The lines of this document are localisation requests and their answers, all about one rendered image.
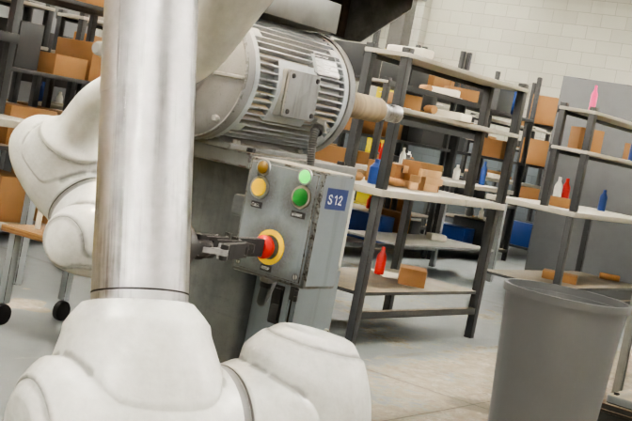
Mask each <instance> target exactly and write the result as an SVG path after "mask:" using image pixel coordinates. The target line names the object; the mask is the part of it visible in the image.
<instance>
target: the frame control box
mask: <svg viewBox="0 0 632 421"><path fill-rule="evenodd" d="M261 159H267V160H268V161H269V162H270V164H271V169H270V172H269V173H268V174H267V175H266V176H262V175H260V174H259V173H258V171H257V163H258V162H259V160H261ZM303 168H309V169H310V170H311V171H312V174H313V177H312V182H311V183H310V184H309V185H302V184H301V183H300V182H299V180H298V173H299V172H300V170H301V169H303ZM255 179H263V180H264V181H265V184H266V189H265V192H264V194H263V195H261V196H258V195H254V194H253V192H252V189H251V186H252V183H253V181H254V180H255ZM355 180H356V178H355V177H354V176H353V175H349V174H344V173H341V172H336V171H332V170H327V169H322V168H319V167H314V166H310V165H305V164H298V163H294V162H289V161H284V160H278V159H271V158H264V157H258V156H255V157H253V158H252V160H251V165H250V170H249V175H248V181H247V185H246V190H245V200H244V205H243V209H242V214H241V220H240V224H239V229H238V235H237V237H254V238H257V237H259V236H260V235H267V236H269V237H271V238H272V240H273V241H274V245H275V250H274V253H273V254H272V255H271V256H270V257H269V258H258V257H246V258H240V260H237V259H233V260H232V264H231V267H232V268H233V269H235V270H238V271H242V272H245V273H251V274H254V275H256V276H259V277H260V290H259V293H258V297H257V305H258V306H264V305H265V304H266V303H267V301H268V299H269V298H270V296H271V294H272V292H273V290H274V288H275V286H276V284H277V282H279V283H282V284H286V285H289V286H292V287H296V288H300V289H316V288H333V287H335V282H336V277H337V272H338V267H339V262H340V253H341V248H342V244H343V238H344V233H345V228H346V224H347V219H348V214H349V209H350V204H351V199H352V194H353V190H354V185H355ZM299 188H303V189H305V190H306V191H307V193H308V201H307V203H306V204H305V205H304V206H302V207H301V206H297V205H295V204H294V202H293V199H292V196H293V193H294V192H295V190H297V189H299Z"/></svg>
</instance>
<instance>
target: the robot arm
mask: <svg viewBox="0 0 632 421"><path fill-rule="evenodd" d="M273 1H274V0H104V7H103V44H102V63H101V77H99V78H97V79H95V80H94V81H92V82H90V83H89V84H88V85H86V86H85V87H84V88H82V89H81V90H80V91H79V93H78V94H77V95H76V96H75V97H74V98H73V99H72V101H71V102H70V103H69V105H68V106H67V108H66V109H65V110H64V112H63V113H62V114H61V115H60V116H48V115H35V116H32V117H28V118H26V119H25V120H23V121H22V122H21V123H19V124H18V125H17V127H16V128H15V129H14V130H13V132H12V134H11V136H10V138H9V142H8V153H9V158H10V162H11V165H12V168H13V170H14V172H15V175H16V177H17V179H18V181H19V182H20V183H21V185H22V187H23V188H24V190H25V192H26V194H27V195H28V197H29V198H30V200H31V201H32V202H33V204H34V205H35V206H36V208H37V209H38V210H39V212H40V213H42V214H43V215H44V216H45V217H46V218H47V220H48V221H49V222H48V223H47V225H46V227H45V228H44V231H43V239H42V240H43V248H44V251H45V254H46V256H47V257H48V258H49V260H50V261H51V262H52V263H53V264H54V265H55V266H56V267H57V268H59V269H61V270H63V271H65V272H68V273H72V274H76V275H81V276H84V277H91V289H90V300H87V301H82V302H81V303H80V304H79V305H77V306H76V307H75V308H74V309H73V310H72V312H71V313H70V314H69V315H68V316H67V317H66V319H65V320H64V321H63V323H62V326H61V332H60V335H59V338H58V340H57V342H56V345H55V349H54V351H53V354H52V355H46V356H43V357H40V358H39V359H38V360H37V361H35V362H34V363H33V364H32V365H31V366H30V367H29V368H28V369H27V370H26V371H25V372H24V374H23V375H22V376H21V377H20V379H19V380H18V381H17V383H16V385H15V388H14V390H13V392H12V393H11V395H10V397H9V399H8V403H7V407H6V410H5V415H4V421H371V391H370V386H369V380H368V375H367V370H366V368H365V364H364V362H363V361H362V360H361V359H360V357H359V354H358V352H357V350H356V347H355V345H354V344H353V343H352V342H351V341H349V340H347V339H345V338H343V337H341V336H338V335H334V334H331V333H328V332H326V331H323V330H320V329H316V328H312V327H309V326H306V325H301V324H296V323H290V322H281V323H278V324H275V325H273V326H271V327H269V328H264V329H262V330H260V331H259V332H257V333H256V334H254V335H253V336H251V337H250V338H249V339H248V340H247V341H246V342H245V343H244V345H243V346H242V349H241V353H240V356H239V358H235V359H231V360H228V361H226V362H223V363H220V362H219V359H218V356H217V353H216V350H215V346H214V343H213V339H212V332H211V326H210V325H209V323H208V322H207V321H206V320H205V318H204V317H203V316H202V315H201V313H200V312H199V311H198V309H197V308H196V307H195V306H194V305H193V304H189V303H188V299H189V271H190V263H191V262H192V260H193V259H203V258H213V257H214V256H216V258H218V259H219V260H221V261H227V260H228V259H237V260H240V258H246V257H261V256H262V251H263V246H264V242H265V239H261V238H254V237H233V236H232V237H231V234H232V233H229V232H226V234H225V237H221V236H220V235H218V234H207V233H199V232H196V231H195V230H194V229H193V227H192V226H191V213H192V185H193V157H194V128H195V99H196V83H198V82H200V81H201V80H203V79H204V78H206V77H207V76H209V75H210V74H211V73H213V72H214V71H215V70H216V69H218V68H219V67H220V66H221V65H222V64H223V63H224V62H225V61H226V59H227V58H228V57H229V56H230V55H231V53H232V52H233V51H234V50H235V49H236V47H237V46H238V45H239V43H240V42H241V41H242V39H243V38H244V37H245V35H246V34H247V33H248V31H249V30H250V29H251V27H252V26H253V25H254V24H255V22H256V21H257V20H258V19H259V17H260V16H261V15H262V13H263V12H264V11H265V10H266V9H267V8H268V7H269V6H270V5H271V4H272V2H273Z"/></svg>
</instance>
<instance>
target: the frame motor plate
mask: <svg viewBox="0 0 632 421"><path fill-rule="evenodd" d="M194 156H195V157H199V158H202V159H207V160H211V161H215V162H220V163H223V164H231V165H235V166H239V167H243V168H247V169H250V165H251V160H252V158H253V157H255V156H258V157H264V158H271V159H278V160H284V161H289V162H294V163H298V164H305V165H307V160H304V159H297V158H291V157H284V156H278V155H272V154H265V153H258V152H256V149H255V148H247V149H246V151H245V150H239V149H229V148H221V147H218V146H213V145H208V144H204V143H199V142H196V141H194ZM314 163H315V166H314V167H319V168H322V169H327V170H332V171H336V172H341V173H344V174H349V175H353V176H354V177H356V171H357V169H356V168H355V167H351V166H347V165H345V162H341V161H338V162H337V163H336V164H334V163H330V162H325V161H321V160H316V159H315V162H314Z"/></svg>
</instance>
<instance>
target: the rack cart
mask: <svg viewBox="0 0 632 421"><path fill-rule="evenodd" d="M42 216H43V214H42V213H40V211H39V210H38V213H37V218H36V223H35V224H34V225H9V224H2V226H1V230H3V231H6V232H9V238H8V248H7V253H6V258H5V264H4V269H3V274H2V279H1V285H0V303H1V304H0V325H3V324H5V323H7V322H8V320H9V319H10V316H11V308H10V307H9V305H7V304H9V302H10V296H11V292H12V286H13V281H14V275H15V271H16V265H17V260H18V255H19V249H20V244H21V238H22V237H25V238H28V239H31V240H35V241H38V242H43V240H42V239H43V231H44V228H45V227H46V226H42V225H41V221H42ZM72 279H73V274H72V273H68V272H65V271H63V273H62V277H61V283H60V288H59V293H58V298H57V299H59V300H61V301H58V302H57V303H56V304H55V305H54V308H53V317H54V319H56V320H60V321H62V320H65V319H66V317H67V316H68V315H69V314H70V311H71V307H70V304H69V303H68V302H66V301H68V300H69V299H70V294H71V284H72Z"/></svg>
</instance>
